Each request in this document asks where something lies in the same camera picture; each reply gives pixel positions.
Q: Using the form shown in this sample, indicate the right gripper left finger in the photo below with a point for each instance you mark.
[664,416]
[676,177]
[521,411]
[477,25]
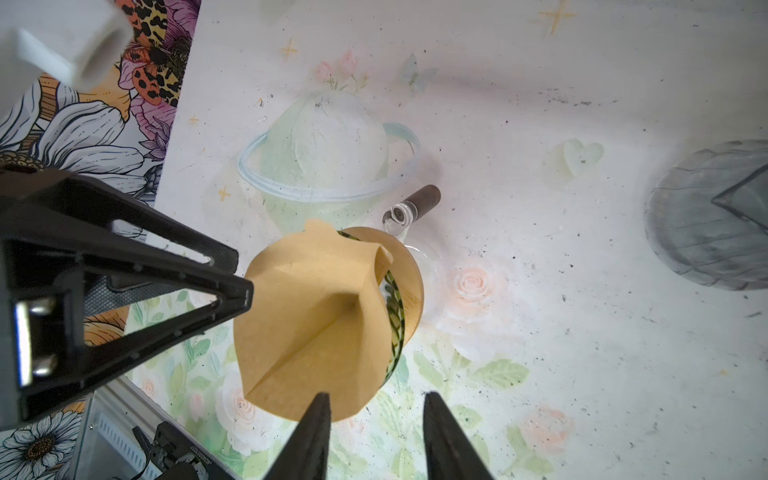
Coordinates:
[305,455]

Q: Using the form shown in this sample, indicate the grey ribbed glass pitcher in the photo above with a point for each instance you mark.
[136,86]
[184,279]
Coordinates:
[706,219]

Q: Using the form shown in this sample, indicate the aluminium front rail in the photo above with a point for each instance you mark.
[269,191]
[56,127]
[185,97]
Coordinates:
[106,447]

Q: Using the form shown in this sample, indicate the clear glass carafe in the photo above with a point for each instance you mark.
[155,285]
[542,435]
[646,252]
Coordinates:
[410,221]

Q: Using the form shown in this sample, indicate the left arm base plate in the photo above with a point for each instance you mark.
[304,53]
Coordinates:
[171,454]

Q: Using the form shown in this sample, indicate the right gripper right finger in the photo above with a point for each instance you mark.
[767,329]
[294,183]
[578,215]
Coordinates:
[449,453]

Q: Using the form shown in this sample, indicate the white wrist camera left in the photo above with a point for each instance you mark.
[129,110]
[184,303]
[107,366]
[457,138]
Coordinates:
[75,42]

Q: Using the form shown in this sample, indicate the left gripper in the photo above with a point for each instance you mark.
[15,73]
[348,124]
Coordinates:
[68,229]

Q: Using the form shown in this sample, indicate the green glass dripper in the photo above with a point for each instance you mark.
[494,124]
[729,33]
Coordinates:
[390,292]

